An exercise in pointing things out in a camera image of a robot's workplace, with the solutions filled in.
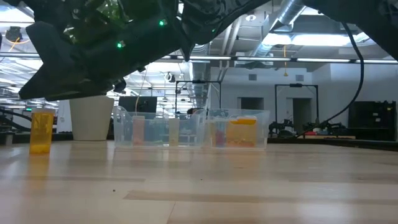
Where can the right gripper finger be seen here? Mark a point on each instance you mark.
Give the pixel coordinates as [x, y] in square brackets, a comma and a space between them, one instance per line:
[62, 77]

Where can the small white ball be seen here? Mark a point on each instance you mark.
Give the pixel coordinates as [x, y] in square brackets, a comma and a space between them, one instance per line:
[220, 137]
[138, 130]

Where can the large white ball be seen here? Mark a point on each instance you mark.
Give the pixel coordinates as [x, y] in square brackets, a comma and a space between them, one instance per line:
[242, 133]

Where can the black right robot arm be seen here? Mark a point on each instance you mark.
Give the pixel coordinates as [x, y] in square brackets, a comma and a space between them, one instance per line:
[373, 18]

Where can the amber medicine bottle white cap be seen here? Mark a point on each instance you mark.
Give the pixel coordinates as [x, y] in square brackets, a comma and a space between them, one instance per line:
[41, 133]

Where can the clear plastic bin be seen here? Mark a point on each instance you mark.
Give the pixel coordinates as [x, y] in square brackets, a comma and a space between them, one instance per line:
[261, 130]
[155, 137]

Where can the green leafy plant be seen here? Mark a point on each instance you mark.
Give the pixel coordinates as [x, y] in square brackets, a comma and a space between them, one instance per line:
[107, 11]

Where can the white plant pot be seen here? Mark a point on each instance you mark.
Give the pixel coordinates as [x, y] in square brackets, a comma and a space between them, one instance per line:
[91, 121]

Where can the black monitor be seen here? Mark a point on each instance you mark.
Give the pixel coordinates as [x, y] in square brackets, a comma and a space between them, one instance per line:
[130, 104]

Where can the person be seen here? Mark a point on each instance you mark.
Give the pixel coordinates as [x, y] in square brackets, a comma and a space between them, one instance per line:
[194, 111]

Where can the black background robot arms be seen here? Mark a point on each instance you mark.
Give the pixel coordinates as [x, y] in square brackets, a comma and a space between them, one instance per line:
[323, 127]

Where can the black storage cabinet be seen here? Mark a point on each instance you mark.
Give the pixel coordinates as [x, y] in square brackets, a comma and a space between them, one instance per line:
[371, 121]

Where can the black metal stand frame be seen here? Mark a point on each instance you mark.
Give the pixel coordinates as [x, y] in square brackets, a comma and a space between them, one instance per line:
[199, 81]
[295, 85]

